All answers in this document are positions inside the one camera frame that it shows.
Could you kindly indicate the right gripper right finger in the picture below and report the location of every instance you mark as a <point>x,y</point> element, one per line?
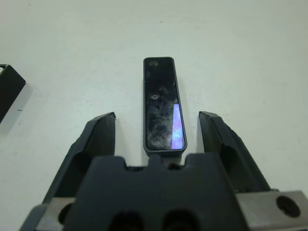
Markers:
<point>231,154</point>

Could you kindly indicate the black box with white lining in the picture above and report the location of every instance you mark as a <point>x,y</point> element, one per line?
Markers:
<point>12,91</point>

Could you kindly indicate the black rectangular remote device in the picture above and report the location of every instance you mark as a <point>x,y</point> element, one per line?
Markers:
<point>161,108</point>

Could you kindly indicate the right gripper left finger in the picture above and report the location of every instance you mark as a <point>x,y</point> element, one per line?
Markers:
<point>79,154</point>

